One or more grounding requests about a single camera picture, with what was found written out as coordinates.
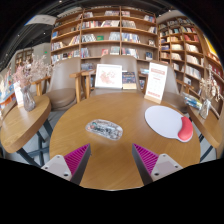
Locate white sign on wooden stand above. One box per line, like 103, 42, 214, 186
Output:
143, 61, 169, 105

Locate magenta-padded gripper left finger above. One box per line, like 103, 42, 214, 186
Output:
40, 143, 92, 186

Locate round wooden side table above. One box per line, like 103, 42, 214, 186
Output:
0, 94, 53, 166
186, 104, 224, 163

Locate white hanging ceiling panel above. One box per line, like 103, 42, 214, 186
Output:
24, 14, 58, 27

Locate white framed picture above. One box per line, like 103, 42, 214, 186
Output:
94, 63, 124, 90

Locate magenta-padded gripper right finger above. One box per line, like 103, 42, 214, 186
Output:
131, 143, 184, 186

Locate wide wooden bookshelf with books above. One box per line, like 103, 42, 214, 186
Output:
49, 5, 160, 73

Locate beige armchair with wooden arms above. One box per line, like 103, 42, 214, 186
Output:
31, 57, 84, 112
81, 54, 148, 98
161, 63, 194, 113

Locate glass vase with dried flowers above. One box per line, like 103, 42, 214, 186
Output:
12, 54, 54, 113
198, 64, 223, 120

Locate small wooden bookshelf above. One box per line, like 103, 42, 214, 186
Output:
13, 47, 35, 66

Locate white mouse pad, red rest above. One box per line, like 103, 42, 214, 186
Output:
144, 105, 195, 144

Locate low colourful book display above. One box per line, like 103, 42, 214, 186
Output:
0, 66, 17, 116

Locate light blue book stack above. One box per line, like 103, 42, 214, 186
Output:
138, 67, 150, 76

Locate transparent computer mouse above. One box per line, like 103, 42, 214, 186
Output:
85, 118, 124, 141

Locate dark book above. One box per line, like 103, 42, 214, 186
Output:
121, 70, 138, 91

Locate curved wooden bookshelf with books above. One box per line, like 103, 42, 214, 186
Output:
157, 14, 224, 114

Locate stack of colourful books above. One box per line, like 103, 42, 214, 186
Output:
182, 92, 204, 111

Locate small white card sign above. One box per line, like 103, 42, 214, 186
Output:
13, 81, 25, 108

